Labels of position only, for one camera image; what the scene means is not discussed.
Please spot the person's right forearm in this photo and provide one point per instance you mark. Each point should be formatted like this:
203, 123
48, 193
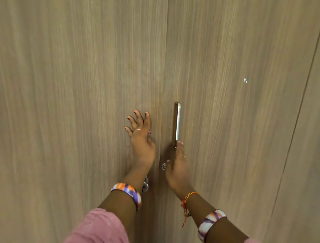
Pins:
204, 208

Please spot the round metal door lock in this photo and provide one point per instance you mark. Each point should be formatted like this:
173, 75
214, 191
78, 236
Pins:
164, 165

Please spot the striped white purple bangle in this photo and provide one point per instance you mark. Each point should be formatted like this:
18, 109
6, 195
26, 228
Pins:
210, 220

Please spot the striped orange purple bangle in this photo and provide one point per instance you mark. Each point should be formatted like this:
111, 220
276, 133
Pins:
127, 189

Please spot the person's left forearm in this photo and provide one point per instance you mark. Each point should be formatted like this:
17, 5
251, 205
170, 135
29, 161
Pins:
117, 206

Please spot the person's left hand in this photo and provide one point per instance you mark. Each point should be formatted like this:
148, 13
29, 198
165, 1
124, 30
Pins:
142, 145

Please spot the person's right hand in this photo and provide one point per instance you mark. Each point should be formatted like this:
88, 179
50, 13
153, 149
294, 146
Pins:
179, 173

